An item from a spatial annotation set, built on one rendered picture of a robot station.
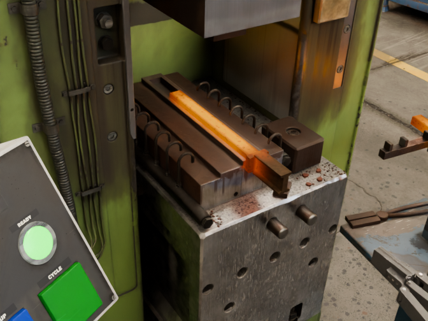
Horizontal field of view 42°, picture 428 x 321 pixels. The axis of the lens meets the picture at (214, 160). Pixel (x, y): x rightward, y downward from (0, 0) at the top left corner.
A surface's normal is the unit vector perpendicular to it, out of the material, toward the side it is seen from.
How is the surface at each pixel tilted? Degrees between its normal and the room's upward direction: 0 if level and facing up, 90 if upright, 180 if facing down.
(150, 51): 90
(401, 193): 0
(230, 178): 90
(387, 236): 0
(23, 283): 60
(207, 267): 90
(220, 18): 90
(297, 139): 0
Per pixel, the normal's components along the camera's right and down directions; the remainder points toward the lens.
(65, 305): 0.76, -0.14
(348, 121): 0.56, 0.48
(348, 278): 0.04, -0.82
